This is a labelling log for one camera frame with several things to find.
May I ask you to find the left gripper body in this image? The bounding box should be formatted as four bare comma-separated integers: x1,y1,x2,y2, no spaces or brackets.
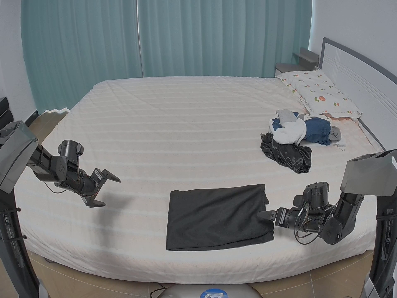
73,168,106,207

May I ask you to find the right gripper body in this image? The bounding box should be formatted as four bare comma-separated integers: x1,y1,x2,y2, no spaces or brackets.
274,208,299,228

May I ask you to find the black T-shirt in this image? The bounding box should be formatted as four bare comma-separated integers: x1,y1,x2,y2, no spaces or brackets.
166,184,275,251

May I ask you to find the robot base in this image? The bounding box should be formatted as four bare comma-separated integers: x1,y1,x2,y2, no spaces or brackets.
161,286,258,298

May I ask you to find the bed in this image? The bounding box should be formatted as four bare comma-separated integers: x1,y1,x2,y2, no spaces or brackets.
14,37,397,282

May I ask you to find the pile of clothes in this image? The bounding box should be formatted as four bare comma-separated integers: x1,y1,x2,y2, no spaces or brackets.
268,109,346,151

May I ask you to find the black satin garment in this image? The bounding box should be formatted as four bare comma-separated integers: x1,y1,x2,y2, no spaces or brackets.
260,132,312,174

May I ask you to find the black chest of drawers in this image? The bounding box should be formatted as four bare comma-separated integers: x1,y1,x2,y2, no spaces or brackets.
0,96,14,130

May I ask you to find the white printed pillow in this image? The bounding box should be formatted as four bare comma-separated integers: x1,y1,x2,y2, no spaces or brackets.
276,70,363,119

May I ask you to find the blue-green curtain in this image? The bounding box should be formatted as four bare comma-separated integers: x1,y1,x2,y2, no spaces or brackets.
136,0,314,78
21,0,144,112

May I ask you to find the grey bedside table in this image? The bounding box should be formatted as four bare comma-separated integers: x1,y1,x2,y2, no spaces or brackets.
274,47,320,75

